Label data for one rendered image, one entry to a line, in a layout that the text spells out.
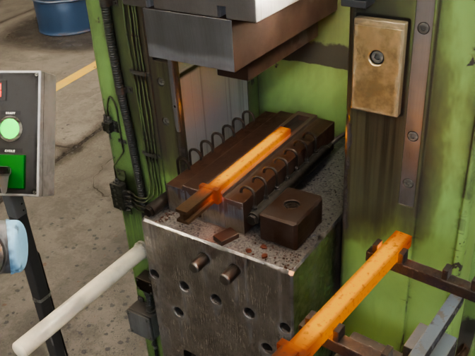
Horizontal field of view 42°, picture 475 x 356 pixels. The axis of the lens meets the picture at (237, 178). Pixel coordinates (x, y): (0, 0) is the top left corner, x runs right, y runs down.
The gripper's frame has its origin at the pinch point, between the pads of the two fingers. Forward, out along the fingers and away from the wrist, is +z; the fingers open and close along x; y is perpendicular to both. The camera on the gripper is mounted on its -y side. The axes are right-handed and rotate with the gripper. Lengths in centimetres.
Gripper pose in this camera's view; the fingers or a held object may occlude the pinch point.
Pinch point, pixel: (5, 168)
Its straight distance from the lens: 146.2
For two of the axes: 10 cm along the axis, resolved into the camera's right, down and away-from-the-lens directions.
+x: 9.9, 0.3, -1.5
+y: -0.2, 10.0, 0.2
